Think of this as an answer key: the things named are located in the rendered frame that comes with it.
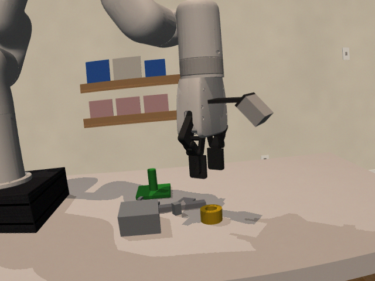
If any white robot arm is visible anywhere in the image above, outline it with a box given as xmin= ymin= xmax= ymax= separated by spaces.
xmin=0 ymin=0 xmax=274 ymax=189

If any green round peg on flat base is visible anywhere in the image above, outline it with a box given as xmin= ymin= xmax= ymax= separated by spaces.
xmin=136 ymin=168 xmax=171 ymax=200

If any brass round nut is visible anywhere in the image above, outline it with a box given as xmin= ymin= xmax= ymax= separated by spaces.
xmin=200 ymin=204 xmax=223 ymax=225

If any grey rectangular bar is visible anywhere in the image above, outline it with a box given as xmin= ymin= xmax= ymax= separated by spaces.
xmin=158 ymin=200 xmax=206 ymax=213

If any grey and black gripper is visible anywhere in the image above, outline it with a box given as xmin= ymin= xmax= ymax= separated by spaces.
xmin=176 ymin=74 xmax=228 ymax=179

